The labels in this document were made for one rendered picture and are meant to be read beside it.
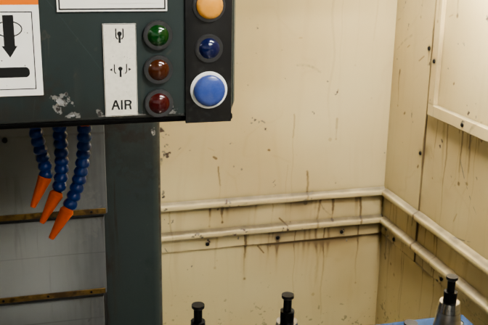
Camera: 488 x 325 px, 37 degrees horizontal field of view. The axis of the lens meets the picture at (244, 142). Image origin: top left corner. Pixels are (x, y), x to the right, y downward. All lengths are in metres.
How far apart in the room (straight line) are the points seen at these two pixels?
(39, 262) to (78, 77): 0.79
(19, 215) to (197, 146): 0.57
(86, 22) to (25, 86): 0.08
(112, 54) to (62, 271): 0.82
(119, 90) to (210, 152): 1.14
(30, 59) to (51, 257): 0.79
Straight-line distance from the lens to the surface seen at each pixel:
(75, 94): 0.68
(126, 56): 0.68
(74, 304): 1.48
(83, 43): 0.68
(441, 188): 1.74
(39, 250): 1.42
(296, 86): 1.83
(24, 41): 0.68
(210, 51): 0.69
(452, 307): 0.98
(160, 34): 0.67
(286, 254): 1.97
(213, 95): 0.69
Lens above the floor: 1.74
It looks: 16 degrees down
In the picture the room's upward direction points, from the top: 1 degrees clockwise
